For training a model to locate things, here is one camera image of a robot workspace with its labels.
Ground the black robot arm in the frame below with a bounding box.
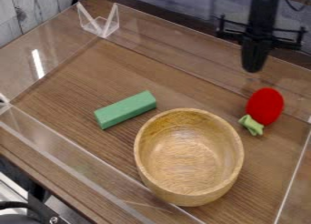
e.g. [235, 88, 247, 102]
[217, 0, 307, 73]

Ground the clear acrylic tray enclosure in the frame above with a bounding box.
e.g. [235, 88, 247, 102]
[0, 2, 311, 224]

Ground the red plush fruit green stem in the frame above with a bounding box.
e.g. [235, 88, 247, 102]
[238, 87, 285, 136]

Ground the black clamp mount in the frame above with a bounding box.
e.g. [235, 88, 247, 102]
[0, 192, 72, 224]

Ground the green rectangular block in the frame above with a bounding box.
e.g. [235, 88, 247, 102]
[94, 90, 157, 129]

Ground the wooden oval bowl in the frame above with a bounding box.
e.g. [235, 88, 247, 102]
[134, 108, 245, 207]

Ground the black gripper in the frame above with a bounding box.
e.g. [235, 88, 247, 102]
[217, 15, 307, 73]

